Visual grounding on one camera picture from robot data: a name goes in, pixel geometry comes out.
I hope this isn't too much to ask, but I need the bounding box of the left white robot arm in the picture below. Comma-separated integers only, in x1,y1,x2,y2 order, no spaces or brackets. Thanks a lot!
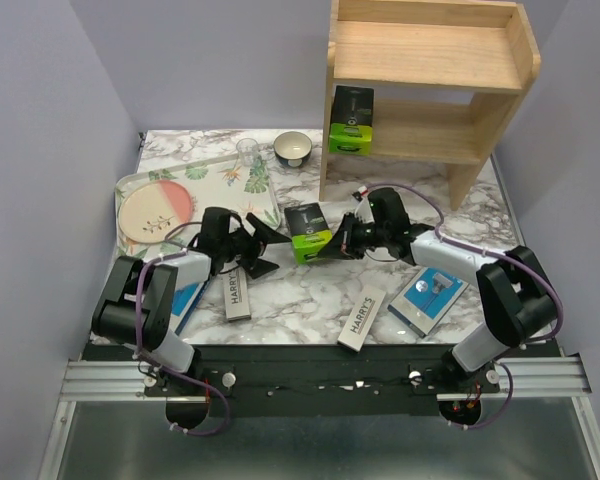
91,207,291,395

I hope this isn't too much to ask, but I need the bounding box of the aluminium rail frame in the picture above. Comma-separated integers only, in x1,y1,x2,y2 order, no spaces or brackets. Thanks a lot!
39,355,600,479

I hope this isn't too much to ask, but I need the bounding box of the pink and cream plate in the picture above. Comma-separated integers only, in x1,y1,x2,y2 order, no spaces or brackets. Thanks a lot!
118,180,194,244

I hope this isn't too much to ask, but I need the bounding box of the white harry's box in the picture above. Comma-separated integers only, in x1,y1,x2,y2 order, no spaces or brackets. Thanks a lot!
337,285,385,352
221,268,251,322

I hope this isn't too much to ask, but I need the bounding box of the dark ceramic bowl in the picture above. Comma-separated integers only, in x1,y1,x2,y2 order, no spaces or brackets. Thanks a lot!
273,131,313,168

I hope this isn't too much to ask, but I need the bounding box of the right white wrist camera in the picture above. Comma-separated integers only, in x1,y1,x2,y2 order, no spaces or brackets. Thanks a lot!
353,186,373,223

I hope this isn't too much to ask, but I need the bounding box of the right blue razor package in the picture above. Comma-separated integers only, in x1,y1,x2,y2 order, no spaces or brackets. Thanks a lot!
388,268,468,338

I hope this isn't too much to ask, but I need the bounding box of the blue razor package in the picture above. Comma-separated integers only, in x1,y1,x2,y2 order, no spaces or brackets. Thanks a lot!
170,280,210,335
388,268,468,338

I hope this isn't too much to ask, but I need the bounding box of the black green Gillette box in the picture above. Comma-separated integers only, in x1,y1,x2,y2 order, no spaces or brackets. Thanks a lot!
284,203,332,265
329,85,374,156

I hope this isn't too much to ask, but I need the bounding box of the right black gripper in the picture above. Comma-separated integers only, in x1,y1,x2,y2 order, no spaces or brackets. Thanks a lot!
317,212,389,260

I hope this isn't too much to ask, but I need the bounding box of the clear plastic cup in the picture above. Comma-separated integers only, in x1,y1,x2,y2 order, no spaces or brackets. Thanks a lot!
236,138,259,167

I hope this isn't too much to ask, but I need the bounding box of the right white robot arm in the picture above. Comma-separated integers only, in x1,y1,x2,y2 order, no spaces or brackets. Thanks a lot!
318,183,564,392

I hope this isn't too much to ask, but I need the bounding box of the wooden two-tier shelf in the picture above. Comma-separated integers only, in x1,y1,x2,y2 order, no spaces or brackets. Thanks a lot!
324,1,541,210

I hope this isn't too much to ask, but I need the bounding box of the leaf-patterned tray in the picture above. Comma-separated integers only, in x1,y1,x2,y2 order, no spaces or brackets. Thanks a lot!
114,154,280,259

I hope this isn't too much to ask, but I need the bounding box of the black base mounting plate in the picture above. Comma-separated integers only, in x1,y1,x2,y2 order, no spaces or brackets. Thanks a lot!
81,343,558,430

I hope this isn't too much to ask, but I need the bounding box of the left blue razor package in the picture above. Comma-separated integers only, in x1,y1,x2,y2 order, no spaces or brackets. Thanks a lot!
170,280,210,335

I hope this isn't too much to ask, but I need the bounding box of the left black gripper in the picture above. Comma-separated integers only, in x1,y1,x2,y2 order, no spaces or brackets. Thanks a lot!
221,213,291,278

